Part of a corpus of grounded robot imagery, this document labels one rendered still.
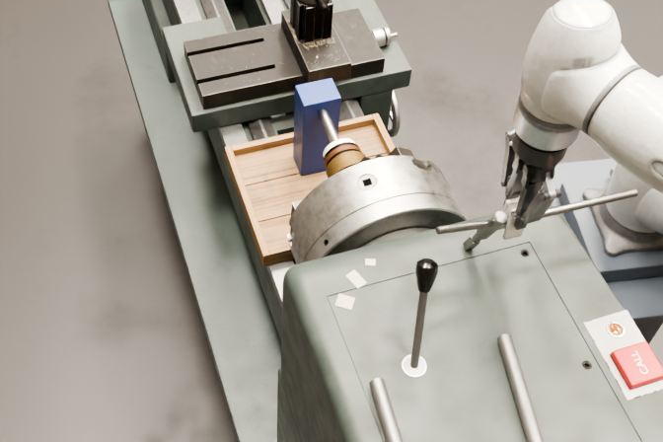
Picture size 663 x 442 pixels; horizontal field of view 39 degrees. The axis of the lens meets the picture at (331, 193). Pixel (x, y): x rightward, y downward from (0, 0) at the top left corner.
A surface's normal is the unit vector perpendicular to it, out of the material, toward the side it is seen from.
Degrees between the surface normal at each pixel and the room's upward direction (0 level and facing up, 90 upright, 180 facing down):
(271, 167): 0
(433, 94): 0
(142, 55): 0
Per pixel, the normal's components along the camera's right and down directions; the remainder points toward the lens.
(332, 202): -0.52, -0.35
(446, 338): 0.05, -0.61
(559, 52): -0.64, 0.36
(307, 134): 0.33, 0.76
